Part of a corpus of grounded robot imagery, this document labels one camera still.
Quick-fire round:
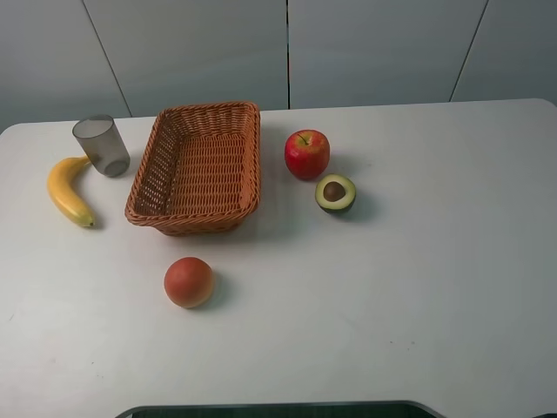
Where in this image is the orange red round fruit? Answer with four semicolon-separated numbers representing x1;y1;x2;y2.
164;257;215;309

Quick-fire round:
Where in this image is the brown wicker basket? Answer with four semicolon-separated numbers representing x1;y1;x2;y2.
124;102;261;236

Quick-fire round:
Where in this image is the halved avocado with pit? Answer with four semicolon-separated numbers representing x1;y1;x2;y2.
314;173;357;214

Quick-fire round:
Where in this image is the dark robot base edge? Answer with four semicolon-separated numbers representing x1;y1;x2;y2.
118;401;442;417

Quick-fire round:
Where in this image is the grey translucent plastic cup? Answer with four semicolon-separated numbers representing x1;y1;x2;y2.
72;114;131;178

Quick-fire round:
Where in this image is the yellow banana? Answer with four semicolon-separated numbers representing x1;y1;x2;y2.
47;156;96;228

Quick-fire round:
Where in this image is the red apple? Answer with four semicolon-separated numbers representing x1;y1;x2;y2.
285;129;331;180

